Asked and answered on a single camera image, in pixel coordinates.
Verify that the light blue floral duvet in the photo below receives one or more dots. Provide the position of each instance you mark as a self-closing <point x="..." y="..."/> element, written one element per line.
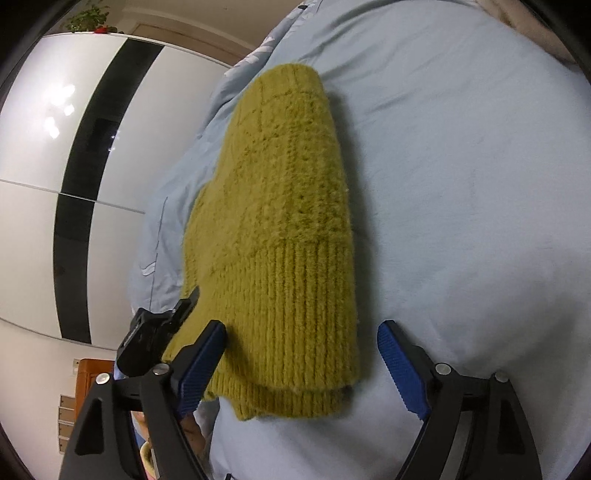
<point x="467" y="152"/>

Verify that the olive green knit sweater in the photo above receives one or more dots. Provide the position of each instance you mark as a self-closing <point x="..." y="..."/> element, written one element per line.
<point x="269" y="247"/>

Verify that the potted green plant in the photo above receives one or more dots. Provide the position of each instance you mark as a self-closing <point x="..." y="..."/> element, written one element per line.
<point x="93" y="17"/>

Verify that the brown wooden cabinet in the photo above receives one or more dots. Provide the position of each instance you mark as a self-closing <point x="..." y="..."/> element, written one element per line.
<point x="85" y="371"/>

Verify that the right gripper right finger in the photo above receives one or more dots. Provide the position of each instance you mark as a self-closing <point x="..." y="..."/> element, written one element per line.
<point x="500" y="444"/>

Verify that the person's left hand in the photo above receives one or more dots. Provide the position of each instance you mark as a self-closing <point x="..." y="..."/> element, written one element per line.
<point x="188" y="424"/>

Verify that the white wardrobe with black stripe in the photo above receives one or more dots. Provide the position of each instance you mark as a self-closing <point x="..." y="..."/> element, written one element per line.
<point x="89" y="127"/>

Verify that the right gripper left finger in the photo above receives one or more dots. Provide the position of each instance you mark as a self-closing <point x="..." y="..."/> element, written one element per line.
<point x="102" y="445"/>

